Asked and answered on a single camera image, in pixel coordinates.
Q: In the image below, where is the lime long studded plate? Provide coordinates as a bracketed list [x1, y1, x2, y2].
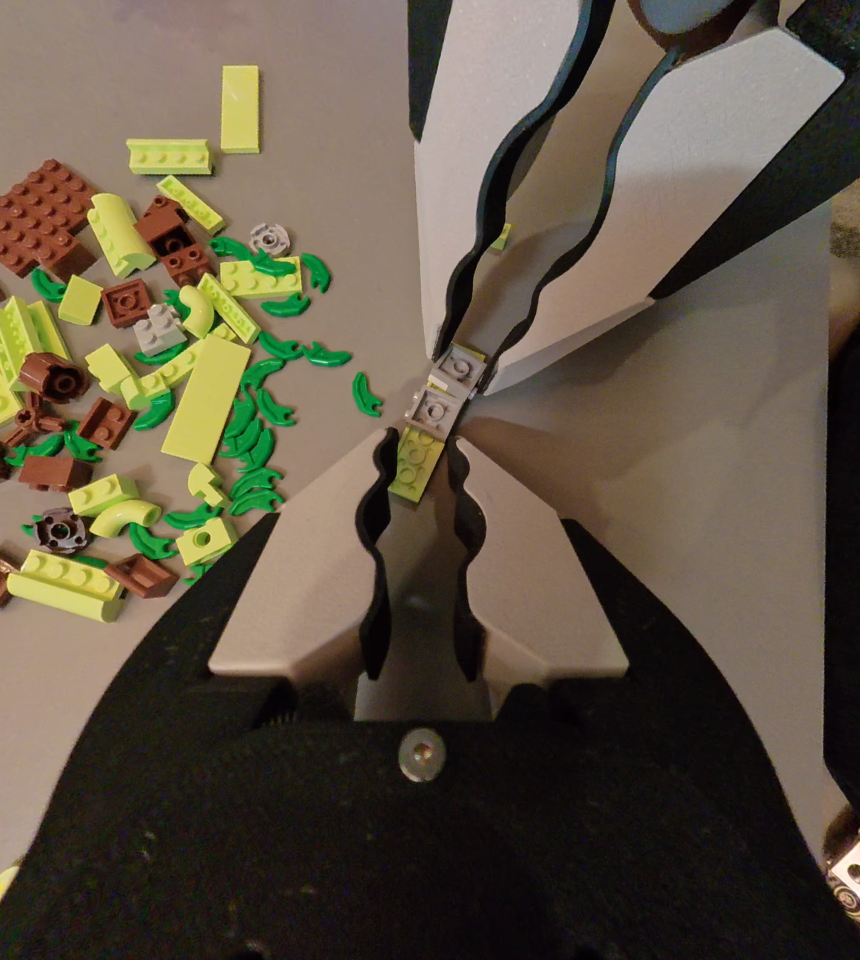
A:
[388, 341, 492, 505]

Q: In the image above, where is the lime smooth tile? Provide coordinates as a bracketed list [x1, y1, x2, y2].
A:
[220, 65, 261, 156]

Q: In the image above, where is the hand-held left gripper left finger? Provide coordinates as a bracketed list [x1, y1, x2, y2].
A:
[207, 427, 401, 681]

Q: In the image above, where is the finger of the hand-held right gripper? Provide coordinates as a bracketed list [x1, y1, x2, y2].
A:
[413, 0, 616, 369]
[482, 27, 848, 399]

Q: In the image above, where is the pile of mixed toy bricks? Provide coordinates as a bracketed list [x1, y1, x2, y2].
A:
[0, 137, 352, 624]

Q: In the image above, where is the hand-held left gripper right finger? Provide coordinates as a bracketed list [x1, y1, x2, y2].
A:
[450, 437, 630, 715]

